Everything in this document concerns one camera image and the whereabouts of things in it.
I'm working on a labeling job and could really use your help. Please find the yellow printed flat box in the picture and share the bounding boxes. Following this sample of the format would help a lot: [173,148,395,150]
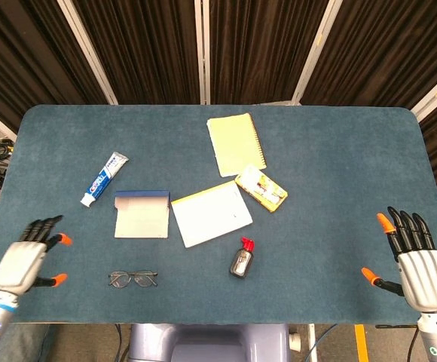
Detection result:
[234,164,289,213]

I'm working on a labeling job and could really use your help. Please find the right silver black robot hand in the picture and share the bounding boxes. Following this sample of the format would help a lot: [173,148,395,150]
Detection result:
[360,206,437,313]

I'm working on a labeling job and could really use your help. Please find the blue table cover cloth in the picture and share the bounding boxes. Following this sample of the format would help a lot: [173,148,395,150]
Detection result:
[0,104,437,326]

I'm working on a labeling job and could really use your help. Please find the black eyeglasses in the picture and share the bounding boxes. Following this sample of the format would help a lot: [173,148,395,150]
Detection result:
[108,269,159,289]

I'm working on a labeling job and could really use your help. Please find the blue floor cable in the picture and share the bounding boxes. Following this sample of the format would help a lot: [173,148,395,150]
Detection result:
[308,324,340,362]

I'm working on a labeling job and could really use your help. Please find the white notepad yellow binding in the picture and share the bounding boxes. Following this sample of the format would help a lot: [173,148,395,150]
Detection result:
[170,179,254,249]

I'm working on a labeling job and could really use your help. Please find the blue grey fabric bundle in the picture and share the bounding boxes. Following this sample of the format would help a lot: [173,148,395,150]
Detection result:
[0,323,58,362]

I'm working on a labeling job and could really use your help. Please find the yellow floor tape strip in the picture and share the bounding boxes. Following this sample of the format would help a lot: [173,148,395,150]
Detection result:
[354,324,368,362]

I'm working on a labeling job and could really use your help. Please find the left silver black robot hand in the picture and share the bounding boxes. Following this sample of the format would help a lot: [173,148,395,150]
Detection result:
[0,214,73,297]

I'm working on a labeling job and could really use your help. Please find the white table leg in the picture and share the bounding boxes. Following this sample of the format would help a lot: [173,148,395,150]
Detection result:
[307,323,318,362]

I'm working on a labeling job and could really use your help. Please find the pale green spiral notebook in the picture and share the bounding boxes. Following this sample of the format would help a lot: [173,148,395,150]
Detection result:
[206,112,268,178]

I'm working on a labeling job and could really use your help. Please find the lavender robot base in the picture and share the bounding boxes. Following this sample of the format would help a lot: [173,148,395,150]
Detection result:
[127,323,291,362]

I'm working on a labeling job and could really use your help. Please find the black ink bottle red cap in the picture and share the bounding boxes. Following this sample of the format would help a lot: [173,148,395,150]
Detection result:
[228,236,257,279]

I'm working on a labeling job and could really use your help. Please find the blue white toothpaste tube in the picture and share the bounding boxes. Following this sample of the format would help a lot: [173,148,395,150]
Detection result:
[80,151,130,208]

